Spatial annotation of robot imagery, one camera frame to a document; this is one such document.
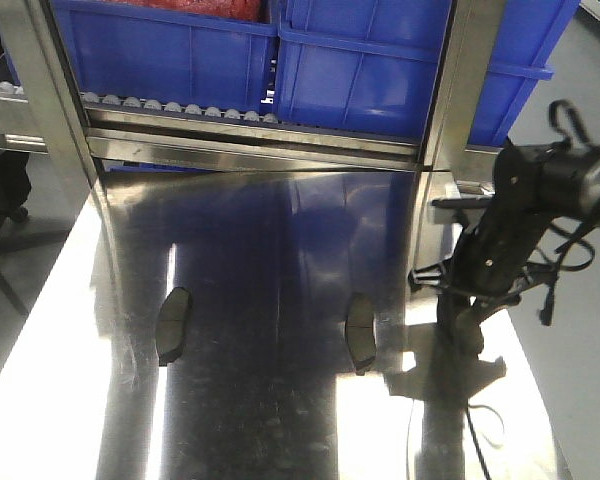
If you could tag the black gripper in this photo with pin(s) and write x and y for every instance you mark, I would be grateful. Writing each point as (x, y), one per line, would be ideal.
(489, 256)

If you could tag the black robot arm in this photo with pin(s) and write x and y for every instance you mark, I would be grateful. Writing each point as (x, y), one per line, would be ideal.
(546, 200)

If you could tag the centre right grey brake pad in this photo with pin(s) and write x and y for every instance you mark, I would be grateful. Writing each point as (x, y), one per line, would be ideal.
(359, 333)

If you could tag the grey brake pad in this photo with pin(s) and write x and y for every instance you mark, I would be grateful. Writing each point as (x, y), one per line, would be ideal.
(170, 331)
(359, 333)

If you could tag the centre left grey brake pad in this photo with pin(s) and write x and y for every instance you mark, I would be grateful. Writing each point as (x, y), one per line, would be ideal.
(170, 331)

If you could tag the white roller conveyor track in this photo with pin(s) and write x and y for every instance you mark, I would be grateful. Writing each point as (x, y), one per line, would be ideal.
(175, 107)

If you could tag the right blue plastic crate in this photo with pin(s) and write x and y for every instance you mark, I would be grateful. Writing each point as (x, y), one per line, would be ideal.
(370, 66)

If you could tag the blue plastic crate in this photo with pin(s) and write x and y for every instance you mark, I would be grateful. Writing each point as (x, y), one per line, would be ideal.
(370, 66)
(170, 56)

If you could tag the left blue plastic crate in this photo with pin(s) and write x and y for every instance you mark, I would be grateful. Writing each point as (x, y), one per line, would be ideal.
(170, 56)

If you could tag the black office chair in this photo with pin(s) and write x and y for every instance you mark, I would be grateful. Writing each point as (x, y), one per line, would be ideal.
(15, 188)

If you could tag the stainless steel rack frame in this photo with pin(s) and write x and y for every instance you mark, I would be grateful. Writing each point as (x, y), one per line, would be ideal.
(50, 116)

